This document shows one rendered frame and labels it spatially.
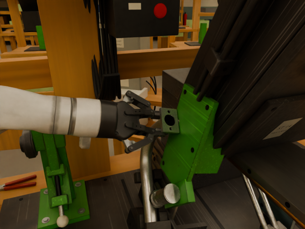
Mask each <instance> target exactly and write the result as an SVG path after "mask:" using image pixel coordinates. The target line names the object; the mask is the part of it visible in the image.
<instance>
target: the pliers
mask: <svg viewBox="0 0 305 229"><path fill-rule="evenodd" d="M35 178H37V175H35V174H34V175H31V176H28V177H25V178H21V179H18V180H14V181H11V182H8V183H5V184H3V185H0V191H2V190H4V191H7V190H12V189H19V188H25V187H30V186H36V182H30V183H24V184H18V183H22V182H25V181H28V180H31V179H35ZM15 184H17V185H15Z"/></svg>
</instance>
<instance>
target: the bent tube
mask: <svg viewBox="0 0 305 229"><path fill-rule="evenodd" d="M168 112H169V113H168ZM159 113H160V119H159V120H158V121H157V122H156V123H154V124H153V125H152V126H151V127H150V128H154V129H155V128H161V132H162V133H170V134H178V133H179V125H178V118H177V109H170V108H160V109H159ZM170 129H171V130H170ZM157 138H158V137H155V136H154V137H153V142H151V143H149V144H147V145H146V146H143V147H142V148H141V152H140V174H141V184H142V195H143V209H144V219H145V223H147V222H156V221H158V220H157V208H155V207H153V206H152V205H151V203H150V201H149V196H150V194H151V192H153V191H154V183H153V172H152V153H153V147H154V144H155V141H156V139H157Z"/></svg>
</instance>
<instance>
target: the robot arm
mask: <svg viewBox="0 0 305 229"><path fill-rule="evenodd" d="M129 104H133V105H135V106H137V107H139V108H140V109H134V108H133V107H132V106H131V105H129ZM144 118H151V119H160V113H159V111H156V110H153V109H152V108H151V103H150V102H149V101H147V100H146V99H144V98H142V97H140V96H139V95H137V94H135V93H133V92H132V91H130V90H128V91H127V92H126V93H125V95H124V96H123V100H122V101H119V102H114V101H108V100H97V99H89V98H70V97H62V96H53V95H41V94H37V93H34V92H30V91H26V90H21V89H17V88H13V87H8V86H2V85H0V134H1V133H3V132H5V131H6V130H8V129H15V130H34V131H37V132H40V133H44V134H63V135H72V136H78V137H79V147H80V148H82V149H89V148H90V142H91V138H107V139H117V140H119V141H122V142H123V144H124V146H125V150H124V151H125V153H127V154H129V153H131V152H133V151H135V150H137V149H139V148H141V147H143V146H146V145H147V144H149V143H151V142H153V137H154V136H155V137H165V136H167V135H168V134H169V133H162V132H161V128H155V129H154V128H150V127H146V126H145V125H142V124H140V122H139V119H144ZM132 135H142V136H145V139H143V140H141V141H139V142H136V143H135V141H133V140H131V141H130V140H128V138H130V137H131V136H132Z"/></svg>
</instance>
